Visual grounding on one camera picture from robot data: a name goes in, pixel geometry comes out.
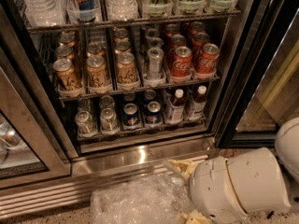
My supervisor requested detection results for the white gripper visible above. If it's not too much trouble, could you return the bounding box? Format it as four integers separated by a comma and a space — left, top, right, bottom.
163, 155, 247, 224

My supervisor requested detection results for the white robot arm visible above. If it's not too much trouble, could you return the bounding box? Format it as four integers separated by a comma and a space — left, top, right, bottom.
164, 118, 299, 224

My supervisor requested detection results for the front right blue can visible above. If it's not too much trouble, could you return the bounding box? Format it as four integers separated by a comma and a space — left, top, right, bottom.
146, 101, 161, 124

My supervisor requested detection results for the front left blue can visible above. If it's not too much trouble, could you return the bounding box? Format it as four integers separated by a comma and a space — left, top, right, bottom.
123, 103, 139, 128

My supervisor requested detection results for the open glass fridge door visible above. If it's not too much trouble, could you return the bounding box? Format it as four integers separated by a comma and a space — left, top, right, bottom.
214, 0, 299, 148

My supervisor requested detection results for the front left silver can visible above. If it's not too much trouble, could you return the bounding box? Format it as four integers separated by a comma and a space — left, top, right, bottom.
75, 111, 97, 136

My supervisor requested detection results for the front right red cola can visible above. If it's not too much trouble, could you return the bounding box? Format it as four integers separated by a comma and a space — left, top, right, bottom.
195, 43, 220, 75

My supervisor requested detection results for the red cola can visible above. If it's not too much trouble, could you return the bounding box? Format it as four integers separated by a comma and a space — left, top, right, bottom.
171, 46, 192, 77
195, 43, 220, 75

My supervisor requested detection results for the front left red cola can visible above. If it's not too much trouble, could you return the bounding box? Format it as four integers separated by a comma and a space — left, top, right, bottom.
171, 46, 192, 77

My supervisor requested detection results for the front right orange can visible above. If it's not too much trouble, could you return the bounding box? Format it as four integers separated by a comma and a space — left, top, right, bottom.
117, 52, 137, 84

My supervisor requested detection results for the silver slim can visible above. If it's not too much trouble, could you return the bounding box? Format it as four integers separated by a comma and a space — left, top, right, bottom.
147, 47, 164, 80

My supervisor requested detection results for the stainless steel fridge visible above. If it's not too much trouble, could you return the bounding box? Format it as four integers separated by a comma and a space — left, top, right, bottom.
0, 0, 269, 219

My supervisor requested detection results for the front middle orange can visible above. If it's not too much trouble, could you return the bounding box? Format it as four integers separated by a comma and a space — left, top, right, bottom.
86, 55, 109, 88

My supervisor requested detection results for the second row left cola can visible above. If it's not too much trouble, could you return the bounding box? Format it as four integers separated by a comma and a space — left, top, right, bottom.
169, 35, 187, 51

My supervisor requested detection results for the second row cola can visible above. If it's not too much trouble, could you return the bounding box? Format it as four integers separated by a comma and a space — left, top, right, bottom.
192, 32, 209, 52
169, 35, 187, 51

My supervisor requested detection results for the second row right cola can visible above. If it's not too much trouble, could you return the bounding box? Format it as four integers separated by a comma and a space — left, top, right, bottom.
192, 32, 209, 52

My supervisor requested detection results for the second row right orange can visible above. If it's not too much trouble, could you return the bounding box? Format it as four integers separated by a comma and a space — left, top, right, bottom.
114, 41, 132, 54

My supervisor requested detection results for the closed glass fridge door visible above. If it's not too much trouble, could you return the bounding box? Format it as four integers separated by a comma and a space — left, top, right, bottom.
0, 49, 71, 189

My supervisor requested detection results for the front left orange can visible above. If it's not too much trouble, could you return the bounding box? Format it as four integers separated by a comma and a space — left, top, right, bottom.
53, 58, 82, 91

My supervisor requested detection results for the second row left orange can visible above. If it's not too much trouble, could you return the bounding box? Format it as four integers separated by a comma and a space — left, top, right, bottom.
55, 45, 76, 61

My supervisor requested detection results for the blue energy drink can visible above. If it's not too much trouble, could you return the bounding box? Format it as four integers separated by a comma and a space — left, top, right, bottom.
71, 0, 99, 23

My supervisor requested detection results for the clear bubble wrap bundle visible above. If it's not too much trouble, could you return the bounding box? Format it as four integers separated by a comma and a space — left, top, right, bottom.
90, 174, 193, 224

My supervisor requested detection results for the right dark juice bottle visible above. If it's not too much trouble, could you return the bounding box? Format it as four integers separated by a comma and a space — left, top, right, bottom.
186, 85, 207, 120

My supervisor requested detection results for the dark juice bottle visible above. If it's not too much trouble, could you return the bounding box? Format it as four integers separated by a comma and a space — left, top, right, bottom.
166, 89, 185, 124
186, 85, 207, 120

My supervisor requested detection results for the left dark juice bottle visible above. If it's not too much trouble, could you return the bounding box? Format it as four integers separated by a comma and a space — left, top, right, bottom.
166, 89, 185, 124

